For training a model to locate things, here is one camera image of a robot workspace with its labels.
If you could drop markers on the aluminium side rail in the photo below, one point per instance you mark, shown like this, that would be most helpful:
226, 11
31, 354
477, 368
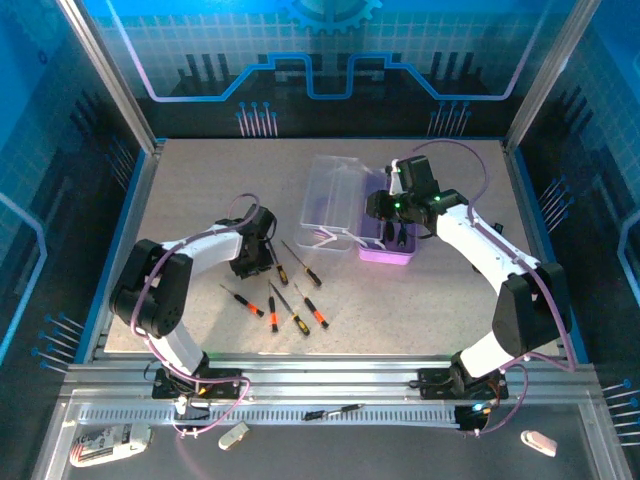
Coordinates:
150, 165
512, 155

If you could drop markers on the aluminium frame post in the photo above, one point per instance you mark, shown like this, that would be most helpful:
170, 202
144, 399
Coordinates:
114, 80
547, 80

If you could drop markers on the small white clip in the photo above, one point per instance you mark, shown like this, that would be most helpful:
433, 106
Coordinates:
233, 436

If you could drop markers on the white pink clip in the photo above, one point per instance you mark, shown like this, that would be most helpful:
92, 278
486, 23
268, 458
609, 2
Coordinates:
539, 443

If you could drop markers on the yellow black screwdriver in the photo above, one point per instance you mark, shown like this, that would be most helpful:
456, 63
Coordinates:
301, 325
313, 277
283, 275

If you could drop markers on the black screwdriver on rail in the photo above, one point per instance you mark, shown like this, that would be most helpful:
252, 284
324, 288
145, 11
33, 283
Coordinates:
316, 414

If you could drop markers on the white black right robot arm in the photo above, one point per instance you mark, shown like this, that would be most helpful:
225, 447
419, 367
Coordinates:
480, 240

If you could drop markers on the black electronics box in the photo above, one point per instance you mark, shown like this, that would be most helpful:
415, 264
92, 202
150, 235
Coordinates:
470, 417

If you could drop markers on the aluminium front rail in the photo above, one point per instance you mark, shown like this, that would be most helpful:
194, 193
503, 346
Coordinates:
325, 375

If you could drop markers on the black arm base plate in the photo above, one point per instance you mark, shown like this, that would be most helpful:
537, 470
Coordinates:
225, 385
435, 385

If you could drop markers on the purple tool case base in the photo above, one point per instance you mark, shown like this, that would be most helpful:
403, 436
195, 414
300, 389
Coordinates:
380, 255

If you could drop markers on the clear purple plastic box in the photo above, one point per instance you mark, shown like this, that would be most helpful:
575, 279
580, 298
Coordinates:
325, 200

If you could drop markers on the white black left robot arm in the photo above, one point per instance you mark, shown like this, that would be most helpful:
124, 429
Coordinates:
210, 247

